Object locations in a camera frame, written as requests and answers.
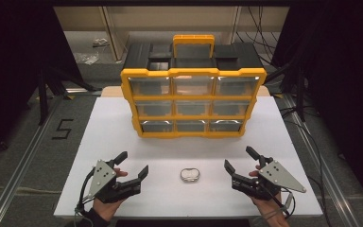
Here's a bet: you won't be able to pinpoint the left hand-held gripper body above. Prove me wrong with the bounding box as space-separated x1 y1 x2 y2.
87 159 142 204

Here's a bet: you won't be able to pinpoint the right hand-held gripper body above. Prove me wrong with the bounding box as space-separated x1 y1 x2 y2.
231 159 307 201

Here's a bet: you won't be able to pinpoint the clear plastic drawer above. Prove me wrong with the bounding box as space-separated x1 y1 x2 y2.
209 119 244 133

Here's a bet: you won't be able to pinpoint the silver peanut-shaped metal piece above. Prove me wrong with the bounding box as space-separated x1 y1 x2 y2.
180 167 200 183

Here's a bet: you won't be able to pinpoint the yellow black drawer organizer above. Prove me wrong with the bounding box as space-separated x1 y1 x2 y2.
120 33 268 140

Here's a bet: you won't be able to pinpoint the person's left hand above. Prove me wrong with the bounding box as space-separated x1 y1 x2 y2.
92 168 129 222

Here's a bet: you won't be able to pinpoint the person's right hand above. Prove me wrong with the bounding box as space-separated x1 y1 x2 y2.
249 169 291 227

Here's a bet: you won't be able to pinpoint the white table board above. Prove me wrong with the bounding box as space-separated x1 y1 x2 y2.
53 96 324 218

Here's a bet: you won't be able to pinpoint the wooden table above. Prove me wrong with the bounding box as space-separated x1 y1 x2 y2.
100 85 271 98

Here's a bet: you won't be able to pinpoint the black metal stand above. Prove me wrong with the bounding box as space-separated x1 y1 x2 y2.
37 66 103 126
264 61 307 123

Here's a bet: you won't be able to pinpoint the grid of clear organizer compartments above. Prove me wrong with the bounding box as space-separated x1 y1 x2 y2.
129 75 261 133

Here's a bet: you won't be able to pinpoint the clear plastic bag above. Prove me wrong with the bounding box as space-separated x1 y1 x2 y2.
92 37 110 48
74 51 100 66

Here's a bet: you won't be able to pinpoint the black curtain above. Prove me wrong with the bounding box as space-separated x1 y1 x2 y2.
271 0 363 217
0 0 83 166

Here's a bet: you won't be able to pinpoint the white cabinet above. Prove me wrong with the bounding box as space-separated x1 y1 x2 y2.
53 6 291 61

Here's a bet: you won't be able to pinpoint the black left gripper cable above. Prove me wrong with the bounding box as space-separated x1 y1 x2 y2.
74 166 96 227

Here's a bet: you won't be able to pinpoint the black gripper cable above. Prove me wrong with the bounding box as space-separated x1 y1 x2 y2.
74 166 96 227
277 187 298 221

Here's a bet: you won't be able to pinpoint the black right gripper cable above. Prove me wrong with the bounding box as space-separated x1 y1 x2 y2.
277 187 298 221

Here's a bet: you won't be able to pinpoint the grey wrist strap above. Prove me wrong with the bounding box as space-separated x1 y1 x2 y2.
254 192 294 222

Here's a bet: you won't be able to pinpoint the aluminium floor rail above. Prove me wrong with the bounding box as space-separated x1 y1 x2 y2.
0 94 64 227
282 94 358 227

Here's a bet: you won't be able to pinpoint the black floor cables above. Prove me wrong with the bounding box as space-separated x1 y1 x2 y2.
278 103 334 227

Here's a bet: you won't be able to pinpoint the beige floor cable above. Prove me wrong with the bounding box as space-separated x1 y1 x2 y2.
0 185 62 195

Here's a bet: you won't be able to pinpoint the bundle of black hanging cables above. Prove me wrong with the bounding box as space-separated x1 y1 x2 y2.
233 6 286 65

